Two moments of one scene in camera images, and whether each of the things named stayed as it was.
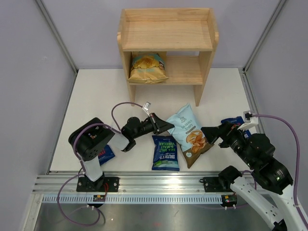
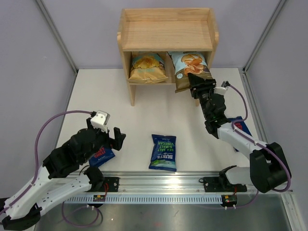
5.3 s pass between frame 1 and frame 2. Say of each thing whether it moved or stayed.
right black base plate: stayed
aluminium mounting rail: stayed
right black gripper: moved
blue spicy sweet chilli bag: stayed
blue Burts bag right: stayed
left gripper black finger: moved
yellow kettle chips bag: stayed
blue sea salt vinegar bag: stayed
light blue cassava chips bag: moved
